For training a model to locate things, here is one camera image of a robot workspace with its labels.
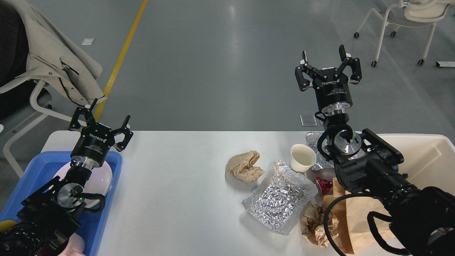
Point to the person in dark clothes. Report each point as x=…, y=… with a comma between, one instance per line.
x=14, y=51

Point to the teal mug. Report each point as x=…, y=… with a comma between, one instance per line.
x=6, y=225

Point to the crumpled brown paper ball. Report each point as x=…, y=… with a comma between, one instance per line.
x=242, y=166

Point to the white table foot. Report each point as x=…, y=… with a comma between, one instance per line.
x=445, y=64

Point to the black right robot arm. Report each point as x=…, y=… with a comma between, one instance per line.
x=420, y=222

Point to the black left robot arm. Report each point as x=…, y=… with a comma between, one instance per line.
x=49, y=216

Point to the crumpled brown paper wad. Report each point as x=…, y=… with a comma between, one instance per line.
x=312, y=228

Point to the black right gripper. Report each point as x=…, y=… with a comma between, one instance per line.
x=330, y=84

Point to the floor socket plate left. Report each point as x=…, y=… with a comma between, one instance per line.
x=308, y=120

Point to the pink mug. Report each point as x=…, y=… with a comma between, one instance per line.
x=74, y=247

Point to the white floor plate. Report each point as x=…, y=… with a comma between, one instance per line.
x=87, y=41

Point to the white plastic bin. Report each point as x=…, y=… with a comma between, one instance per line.
x=428, y=159

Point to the brown paper bag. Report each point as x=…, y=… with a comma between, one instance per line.
x=353, y=231

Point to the flat silver foil bag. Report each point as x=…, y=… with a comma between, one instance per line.
x=321, y=163

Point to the blue plastic tray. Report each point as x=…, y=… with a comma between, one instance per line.
x=41, y=170

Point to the crumpled silver foil tray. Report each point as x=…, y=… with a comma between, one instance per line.
x=280, y=198

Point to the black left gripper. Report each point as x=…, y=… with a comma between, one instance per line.
x=96, y=138

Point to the pink plate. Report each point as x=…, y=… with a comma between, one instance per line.
x=99, y=181

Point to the red crushed can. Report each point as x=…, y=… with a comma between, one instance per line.
x=323, y=185

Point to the white chair right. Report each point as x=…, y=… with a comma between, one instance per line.
x=407, y=13

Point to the white paper cup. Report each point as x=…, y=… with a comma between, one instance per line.
x=302, y=158

